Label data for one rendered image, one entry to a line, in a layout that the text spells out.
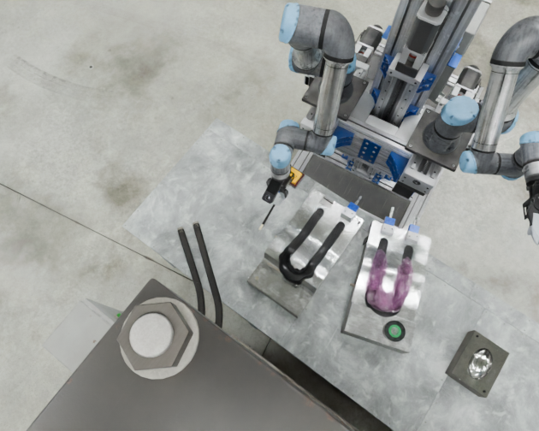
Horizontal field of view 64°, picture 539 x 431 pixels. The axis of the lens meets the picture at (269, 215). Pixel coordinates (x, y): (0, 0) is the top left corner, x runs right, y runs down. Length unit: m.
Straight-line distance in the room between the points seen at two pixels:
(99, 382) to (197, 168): 1.52
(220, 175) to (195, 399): 1.51
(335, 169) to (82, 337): 1.89
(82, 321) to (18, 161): 2.30
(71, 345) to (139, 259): 1.62
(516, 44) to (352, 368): 1.27
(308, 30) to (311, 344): 1.19
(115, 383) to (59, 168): 2.71
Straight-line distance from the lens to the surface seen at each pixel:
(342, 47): 1.42
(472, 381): 1.92
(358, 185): 2.70
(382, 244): 1.92
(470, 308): 2.03
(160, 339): 0.61
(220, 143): 2.13
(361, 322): 1.77
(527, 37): 1.49
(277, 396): 0.64
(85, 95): 3.54
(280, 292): 1.81
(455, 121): 1.77
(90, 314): 1.29
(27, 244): 3.19
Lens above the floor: 2.64
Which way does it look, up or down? 70 degrees down
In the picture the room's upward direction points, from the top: 3 degrees counter-clockwise
